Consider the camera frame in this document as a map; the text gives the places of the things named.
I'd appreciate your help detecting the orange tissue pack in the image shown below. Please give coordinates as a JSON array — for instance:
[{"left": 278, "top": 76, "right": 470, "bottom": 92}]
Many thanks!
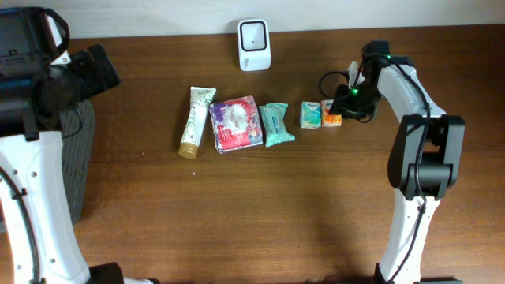
[{"left": 320, "top": 99, "right": 342, "bottom": 127}]

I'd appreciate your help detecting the green tissue pack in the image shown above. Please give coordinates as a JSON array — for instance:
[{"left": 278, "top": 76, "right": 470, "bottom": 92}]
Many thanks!
[{"left": 300, "top": 102, "right": 322, "bottom": 129}]

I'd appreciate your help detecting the teal wet wipes pack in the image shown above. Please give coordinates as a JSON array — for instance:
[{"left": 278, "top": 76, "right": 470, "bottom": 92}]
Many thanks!
[{"left": 260, "top": 103, "right": 295, "bottom": 148}]

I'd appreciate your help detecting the red purple pad package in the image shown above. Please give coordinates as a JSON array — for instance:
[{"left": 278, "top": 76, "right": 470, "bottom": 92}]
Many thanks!
[{"left": 209, "top": 95, "right": 263, "bottom": 153}]

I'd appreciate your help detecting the white Pantene tube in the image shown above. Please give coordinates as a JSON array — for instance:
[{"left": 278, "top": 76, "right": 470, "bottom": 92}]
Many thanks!
[{"left": 178, "top": 87, "right": 217, "bottom": 159}]

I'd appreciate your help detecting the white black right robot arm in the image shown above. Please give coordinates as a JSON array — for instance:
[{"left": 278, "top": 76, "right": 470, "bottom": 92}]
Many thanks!
[{"left": 330, "top": 40, "right": 465, "bottom": 284}]

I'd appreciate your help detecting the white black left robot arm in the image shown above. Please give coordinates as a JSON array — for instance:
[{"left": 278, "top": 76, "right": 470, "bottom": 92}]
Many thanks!
[{"left": 1, "top": 7, "right": 126, "bottom": 283}]

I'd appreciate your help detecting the white barcode scanner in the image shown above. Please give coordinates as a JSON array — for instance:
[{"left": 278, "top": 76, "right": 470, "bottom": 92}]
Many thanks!
[{"left": 237, "top": 19, "right": 271, "bottom": 72}]

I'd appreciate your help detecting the dark grey plastic basket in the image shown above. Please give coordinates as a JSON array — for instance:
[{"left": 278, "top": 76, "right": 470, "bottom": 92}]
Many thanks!
[{"left": 60, "top": 100, "right": 95, "bottom": 225}]

